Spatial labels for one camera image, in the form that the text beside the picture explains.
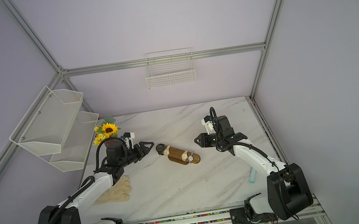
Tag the yellow sunflower bouquet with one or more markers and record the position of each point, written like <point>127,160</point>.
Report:
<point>106,129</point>

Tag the cream strap wrist watch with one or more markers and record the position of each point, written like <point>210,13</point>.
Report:
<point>185,156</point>

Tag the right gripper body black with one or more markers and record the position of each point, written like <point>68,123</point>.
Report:
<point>210,140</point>

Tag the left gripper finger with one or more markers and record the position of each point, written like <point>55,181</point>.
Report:
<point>143,153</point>
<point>142,146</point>

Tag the wooden watch stand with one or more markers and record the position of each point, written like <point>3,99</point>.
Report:
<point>178,156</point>

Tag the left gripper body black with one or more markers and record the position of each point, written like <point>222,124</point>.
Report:
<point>132,156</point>

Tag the black wrist watch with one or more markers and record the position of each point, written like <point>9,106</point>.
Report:
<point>160,148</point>

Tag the lower white mesh shelf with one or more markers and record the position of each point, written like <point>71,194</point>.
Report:
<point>76,149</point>

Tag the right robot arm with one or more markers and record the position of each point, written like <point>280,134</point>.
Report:
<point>287,190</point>

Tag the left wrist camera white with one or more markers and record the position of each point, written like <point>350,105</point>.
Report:
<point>128,138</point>

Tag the white wire wall basket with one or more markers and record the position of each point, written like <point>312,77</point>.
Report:
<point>167,68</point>

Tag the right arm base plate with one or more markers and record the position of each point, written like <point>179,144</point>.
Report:
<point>243,216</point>

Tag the white mesh shelf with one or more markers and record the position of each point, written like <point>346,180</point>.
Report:
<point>45,128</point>
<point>76,149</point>

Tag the purple glass vase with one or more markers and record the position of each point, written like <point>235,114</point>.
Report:
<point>113,142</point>

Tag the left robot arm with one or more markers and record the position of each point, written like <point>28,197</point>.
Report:
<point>112,156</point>

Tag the upper white mesh shelf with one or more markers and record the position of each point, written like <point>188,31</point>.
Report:
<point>45,128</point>

